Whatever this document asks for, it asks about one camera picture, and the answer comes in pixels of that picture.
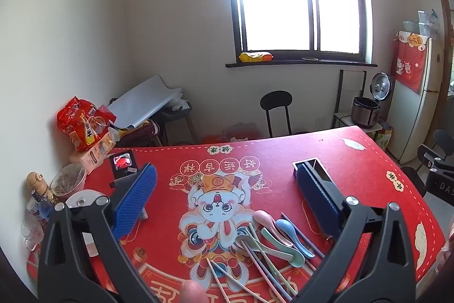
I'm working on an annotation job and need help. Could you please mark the blue spoon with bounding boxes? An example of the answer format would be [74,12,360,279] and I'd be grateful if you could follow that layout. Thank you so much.
[276,219,316,259]

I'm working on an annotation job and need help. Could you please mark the white fridge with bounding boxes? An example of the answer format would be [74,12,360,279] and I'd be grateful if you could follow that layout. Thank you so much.
[386,31,445,164]

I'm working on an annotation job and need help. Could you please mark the red printed table mat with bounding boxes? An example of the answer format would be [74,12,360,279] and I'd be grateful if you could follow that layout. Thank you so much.
[26,126,447,303]

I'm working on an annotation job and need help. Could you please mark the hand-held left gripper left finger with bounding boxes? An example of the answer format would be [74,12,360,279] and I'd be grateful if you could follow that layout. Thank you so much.
[37,163,160,303]

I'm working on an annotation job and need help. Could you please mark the pink chopstick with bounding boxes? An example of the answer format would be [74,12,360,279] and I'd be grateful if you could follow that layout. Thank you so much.
[245,246,284,302]

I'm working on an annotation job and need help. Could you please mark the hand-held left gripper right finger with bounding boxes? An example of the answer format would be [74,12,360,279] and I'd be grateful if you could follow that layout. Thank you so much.
[294,162,416,303]

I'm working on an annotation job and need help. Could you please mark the dark red bag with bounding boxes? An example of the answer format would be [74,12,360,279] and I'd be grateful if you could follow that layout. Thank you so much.
[113,118,164,147]

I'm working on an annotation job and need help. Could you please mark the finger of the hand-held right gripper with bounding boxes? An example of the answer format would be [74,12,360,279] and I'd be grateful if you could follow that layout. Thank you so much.
[418,144,448,169]

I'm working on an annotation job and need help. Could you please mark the dark windowsill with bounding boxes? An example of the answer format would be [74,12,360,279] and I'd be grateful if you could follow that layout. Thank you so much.
[226,60,378,68]

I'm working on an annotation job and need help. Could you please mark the cream cardboard box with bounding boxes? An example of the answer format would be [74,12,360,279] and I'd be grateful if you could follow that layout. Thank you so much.
[69,138,114,174]

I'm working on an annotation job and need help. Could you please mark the black metal rack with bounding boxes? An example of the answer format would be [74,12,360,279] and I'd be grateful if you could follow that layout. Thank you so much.
[333,69,384,133]

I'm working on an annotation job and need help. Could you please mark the yellow packet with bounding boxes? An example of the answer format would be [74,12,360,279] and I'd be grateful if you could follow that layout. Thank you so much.
[239,52,274,63]

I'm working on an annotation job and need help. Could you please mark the white spoon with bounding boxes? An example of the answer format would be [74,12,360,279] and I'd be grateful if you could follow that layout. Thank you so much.
[235,234,297,263]

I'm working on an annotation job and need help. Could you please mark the blue glass bottle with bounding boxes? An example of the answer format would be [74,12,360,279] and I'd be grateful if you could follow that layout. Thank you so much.
[33,198,57,222]

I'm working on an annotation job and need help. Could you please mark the dark stool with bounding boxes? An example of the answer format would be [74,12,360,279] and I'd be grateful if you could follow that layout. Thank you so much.
[156,106,199,147]

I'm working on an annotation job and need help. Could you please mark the clear plastic containers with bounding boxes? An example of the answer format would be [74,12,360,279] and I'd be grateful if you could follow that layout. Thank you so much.
[402,10,440,37]

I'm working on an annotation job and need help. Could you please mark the black round-back chair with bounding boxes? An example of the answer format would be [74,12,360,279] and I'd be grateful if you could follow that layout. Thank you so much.
[401,129,454,197]
[260,91,311,138]

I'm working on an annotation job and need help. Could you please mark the silver rice cooker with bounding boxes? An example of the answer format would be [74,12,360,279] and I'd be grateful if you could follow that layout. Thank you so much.
[352,72,391,129]

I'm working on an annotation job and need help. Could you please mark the glass bowl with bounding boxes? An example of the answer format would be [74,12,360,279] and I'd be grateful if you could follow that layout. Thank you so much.
[50,163,87,202]

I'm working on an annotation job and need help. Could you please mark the red printed fridge cloth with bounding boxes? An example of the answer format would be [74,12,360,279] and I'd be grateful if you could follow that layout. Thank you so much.
[391,31,431,92]

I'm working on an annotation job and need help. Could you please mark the green spoon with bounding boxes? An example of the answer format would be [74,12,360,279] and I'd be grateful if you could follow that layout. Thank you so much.
[260,227,306,267]

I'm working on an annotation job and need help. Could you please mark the red noodle packet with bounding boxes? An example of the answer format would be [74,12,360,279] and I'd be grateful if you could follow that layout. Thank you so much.
[57,96,117,152]

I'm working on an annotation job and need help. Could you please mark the colourful bag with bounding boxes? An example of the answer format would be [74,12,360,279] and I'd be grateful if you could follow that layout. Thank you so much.
[376,124,394,151]

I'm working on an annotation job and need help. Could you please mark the person's left hand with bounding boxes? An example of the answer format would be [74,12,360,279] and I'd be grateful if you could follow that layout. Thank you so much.
[181,281,208,303]

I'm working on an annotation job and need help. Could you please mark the red plastic bag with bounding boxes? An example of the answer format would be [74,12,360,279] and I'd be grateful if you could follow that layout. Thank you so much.
[202,124,261,144]

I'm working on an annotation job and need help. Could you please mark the grey paper roll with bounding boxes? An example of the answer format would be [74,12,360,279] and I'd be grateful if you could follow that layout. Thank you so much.
[106,75,183,129]

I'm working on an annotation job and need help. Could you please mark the white chopstick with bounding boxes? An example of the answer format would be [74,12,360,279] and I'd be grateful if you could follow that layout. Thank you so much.
[207,258,228,303]

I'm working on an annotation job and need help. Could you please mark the clear glass cup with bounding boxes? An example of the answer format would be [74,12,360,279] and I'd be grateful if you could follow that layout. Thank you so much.
[20,214,45,250]

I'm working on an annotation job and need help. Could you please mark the tan bottle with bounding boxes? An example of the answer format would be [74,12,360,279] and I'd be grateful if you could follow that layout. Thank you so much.
[26,172,57,204]

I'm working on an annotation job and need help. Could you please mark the pink spoon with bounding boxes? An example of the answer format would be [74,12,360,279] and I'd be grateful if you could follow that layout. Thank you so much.
[253,210,293,247]

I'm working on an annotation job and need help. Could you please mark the person's right hand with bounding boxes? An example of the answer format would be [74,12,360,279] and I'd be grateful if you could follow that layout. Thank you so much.
[438,221,454,277]

